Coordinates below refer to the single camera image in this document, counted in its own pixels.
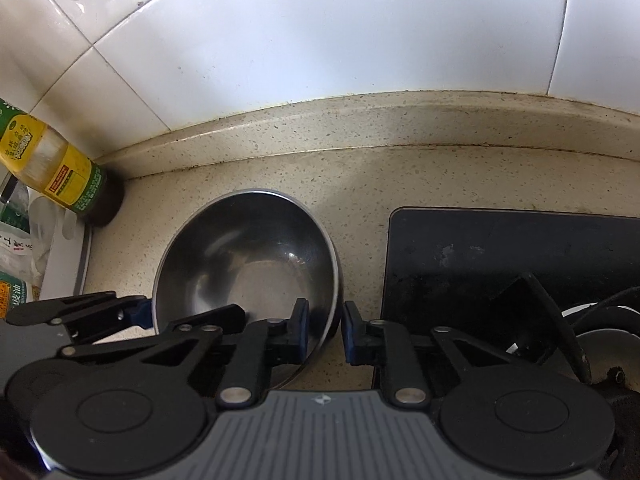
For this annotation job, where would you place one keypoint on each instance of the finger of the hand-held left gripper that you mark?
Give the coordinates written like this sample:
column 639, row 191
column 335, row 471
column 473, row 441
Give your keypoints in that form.
column 137, row 312
column 110, row 338

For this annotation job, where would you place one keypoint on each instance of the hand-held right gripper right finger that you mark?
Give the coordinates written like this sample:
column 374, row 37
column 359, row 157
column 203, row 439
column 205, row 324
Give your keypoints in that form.
column 350, row 334

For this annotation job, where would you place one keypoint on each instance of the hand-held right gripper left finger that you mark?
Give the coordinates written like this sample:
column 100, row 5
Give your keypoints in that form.
column 300, row 331

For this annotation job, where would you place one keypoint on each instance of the stainless steel bowl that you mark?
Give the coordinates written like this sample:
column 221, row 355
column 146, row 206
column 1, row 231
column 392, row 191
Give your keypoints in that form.
column 240, row 250

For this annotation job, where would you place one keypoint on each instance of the white rotating condiment rack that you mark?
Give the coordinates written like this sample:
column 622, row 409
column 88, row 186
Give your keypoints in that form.
column 65, row 260

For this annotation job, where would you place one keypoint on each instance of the clear plastic packet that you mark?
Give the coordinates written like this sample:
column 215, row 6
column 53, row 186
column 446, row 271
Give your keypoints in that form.
column 15, row 252

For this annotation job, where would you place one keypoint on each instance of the black glass gas stove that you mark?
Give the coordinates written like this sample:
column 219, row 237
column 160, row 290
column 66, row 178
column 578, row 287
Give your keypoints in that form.
column 475, row 250

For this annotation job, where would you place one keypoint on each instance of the yellow bottle green label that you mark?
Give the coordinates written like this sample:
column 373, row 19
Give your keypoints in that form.
column 55, row 170

